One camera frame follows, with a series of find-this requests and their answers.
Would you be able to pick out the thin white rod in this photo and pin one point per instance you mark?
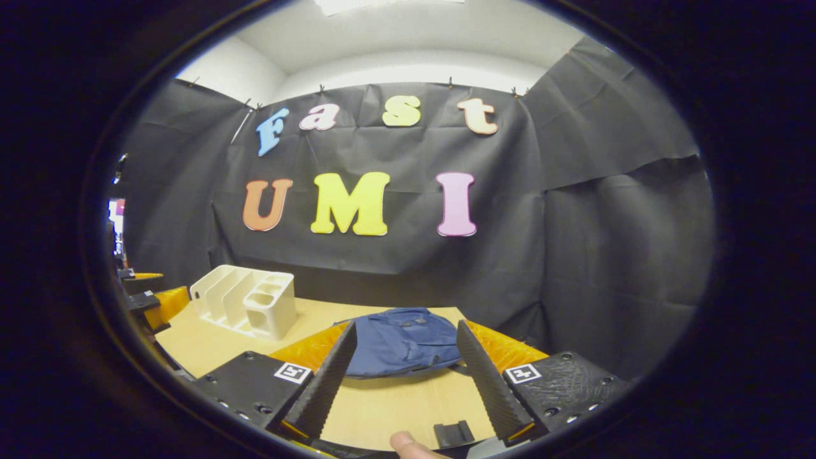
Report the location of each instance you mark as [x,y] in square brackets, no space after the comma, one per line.
[241,125]

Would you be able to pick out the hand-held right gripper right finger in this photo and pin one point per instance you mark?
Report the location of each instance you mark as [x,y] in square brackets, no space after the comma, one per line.
[491,382]

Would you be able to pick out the blue schoolbag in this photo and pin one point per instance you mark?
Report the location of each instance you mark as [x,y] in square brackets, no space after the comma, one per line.
[401,341]

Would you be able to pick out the ceiling light panel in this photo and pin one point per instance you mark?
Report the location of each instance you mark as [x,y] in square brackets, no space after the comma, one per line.
[389,5]

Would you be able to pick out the white plastic bookshelf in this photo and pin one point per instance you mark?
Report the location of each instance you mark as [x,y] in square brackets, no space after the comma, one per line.
[274,312]

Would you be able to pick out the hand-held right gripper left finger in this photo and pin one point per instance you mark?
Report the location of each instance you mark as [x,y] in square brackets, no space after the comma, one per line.
[325,382]

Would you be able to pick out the bright colourful sign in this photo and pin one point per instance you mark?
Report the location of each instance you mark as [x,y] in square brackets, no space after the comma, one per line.
[116,223]

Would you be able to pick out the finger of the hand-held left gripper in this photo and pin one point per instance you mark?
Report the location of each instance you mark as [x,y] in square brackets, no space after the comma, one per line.
[140,284]
[169,306]

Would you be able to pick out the black backdrop cloth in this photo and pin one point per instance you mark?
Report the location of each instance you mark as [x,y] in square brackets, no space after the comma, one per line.
[574,255]

